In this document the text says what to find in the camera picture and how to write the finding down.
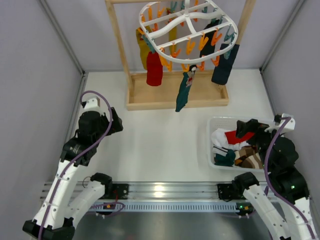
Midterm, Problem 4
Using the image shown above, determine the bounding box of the aluminium mounting rail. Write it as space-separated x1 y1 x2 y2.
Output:
39 181 281 201

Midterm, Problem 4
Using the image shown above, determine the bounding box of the slotted cable duct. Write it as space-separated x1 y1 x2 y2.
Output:
88 201 253 213

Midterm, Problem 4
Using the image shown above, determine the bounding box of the navy sock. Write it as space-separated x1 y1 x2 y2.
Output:
211 44 240 86
199 20 219 58

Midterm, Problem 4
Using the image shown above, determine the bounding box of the mustard yellow bear sock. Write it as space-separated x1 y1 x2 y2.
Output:
135 27 152 70

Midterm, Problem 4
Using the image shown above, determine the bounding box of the teal sock in basket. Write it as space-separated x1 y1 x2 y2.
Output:
214 149 236 167

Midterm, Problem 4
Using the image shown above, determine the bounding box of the navy sock in middle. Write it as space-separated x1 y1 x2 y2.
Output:
199 20 219 58

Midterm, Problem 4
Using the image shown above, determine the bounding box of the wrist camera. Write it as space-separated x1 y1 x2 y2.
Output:
81 96 101 112
264 113 296 135

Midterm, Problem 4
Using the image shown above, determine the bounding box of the teal green sock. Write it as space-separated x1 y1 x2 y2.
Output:
175 64 197 112

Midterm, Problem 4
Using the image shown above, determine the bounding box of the red sock in basket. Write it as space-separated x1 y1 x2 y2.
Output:
224 130 249 145

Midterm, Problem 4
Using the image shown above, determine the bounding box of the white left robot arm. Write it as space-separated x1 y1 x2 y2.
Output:
22 106 123 240

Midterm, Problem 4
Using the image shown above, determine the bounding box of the brown striped sock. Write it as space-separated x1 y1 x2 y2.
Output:
234 146 264 170

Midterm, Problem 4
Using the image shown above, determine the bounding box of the wooden hanger stand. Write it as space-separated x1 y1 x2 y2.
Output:
105 0 256 111

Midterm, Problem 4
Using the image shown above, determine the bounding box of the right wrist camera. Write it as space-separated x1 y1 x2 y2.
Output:
264 113 296 135

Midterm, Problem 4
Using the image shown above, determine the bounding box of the navy sock on right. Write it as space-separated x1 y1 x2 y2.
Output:
211 44 240 86

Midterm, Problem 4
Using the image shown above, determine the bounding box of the white round clip hanger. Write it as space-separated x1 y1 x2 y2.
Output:
138 0 240 72

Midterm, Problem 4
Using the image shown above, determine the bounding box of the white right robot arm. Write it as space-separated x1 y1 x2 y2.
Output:
232 114 319 240

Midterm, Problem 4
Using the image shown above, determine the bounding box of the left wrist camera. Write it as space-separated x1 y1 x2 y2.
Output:
81 96 101 112

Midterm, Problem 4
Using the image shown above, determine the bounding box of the white plastic basket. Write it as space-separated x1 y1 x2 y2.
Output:
206 116 263 173

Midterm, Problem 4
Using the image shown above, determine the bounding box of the red sock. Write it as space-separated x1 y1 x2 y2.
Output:
224 130 249 145
146 51 163 87

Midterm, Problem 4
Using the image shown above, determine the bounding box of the mustard yellow plain sock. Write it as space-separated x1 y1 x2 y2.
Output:
168 26 177 55

